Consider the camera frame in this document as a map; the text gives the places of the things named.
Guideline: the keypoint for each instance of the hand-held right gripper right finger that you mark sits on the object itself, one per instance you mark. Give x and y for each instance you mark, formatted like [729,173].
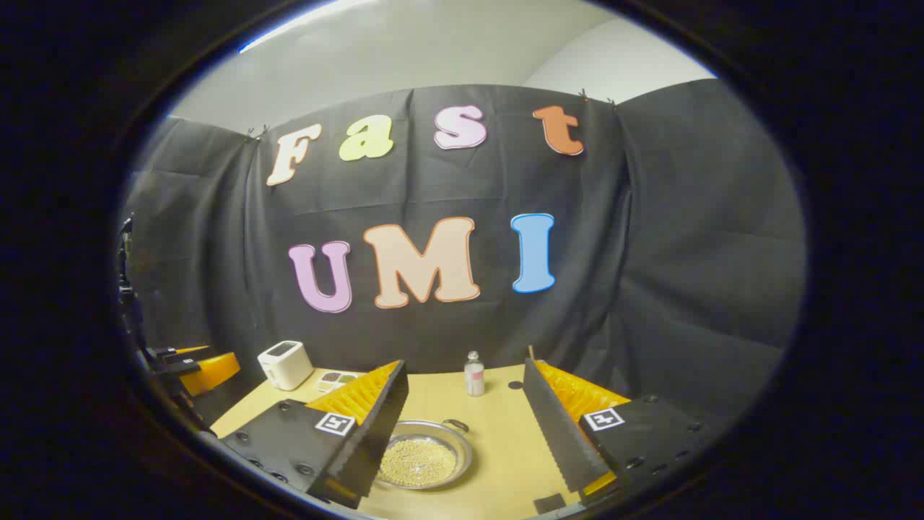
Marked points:
[556,426]

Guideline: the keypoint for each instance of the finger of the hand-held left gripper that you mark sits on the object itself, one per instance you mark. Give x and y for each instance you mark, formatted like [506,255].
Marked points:
[213,372]
[184,354]

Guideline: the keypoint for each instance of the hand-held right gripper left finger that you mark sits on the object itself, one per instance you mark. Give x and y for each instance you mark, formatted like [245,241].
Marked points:
[382,433]

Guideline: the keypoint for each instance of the pile of soybeans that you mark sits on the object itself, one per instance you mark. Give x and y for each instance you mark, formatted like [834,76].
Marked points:
[422,462]

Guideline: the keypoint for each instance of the divided dish of beans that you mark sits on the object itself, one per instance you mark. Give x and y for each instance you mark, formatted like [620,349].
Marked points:
[336,379]

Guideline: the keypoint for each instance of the white box appliance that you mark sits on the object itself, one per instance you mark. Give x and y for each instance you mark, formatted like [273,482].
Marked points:
[285,365]

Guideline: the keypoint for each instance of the small clear bottle pink label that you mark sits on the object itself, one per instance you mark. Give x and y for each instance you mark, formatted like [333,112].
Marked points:
[474,375]

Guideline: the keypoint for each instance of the black backdrop cloth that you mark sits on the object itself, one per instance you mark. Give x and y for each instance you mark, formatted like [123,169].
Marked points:
[650,253]

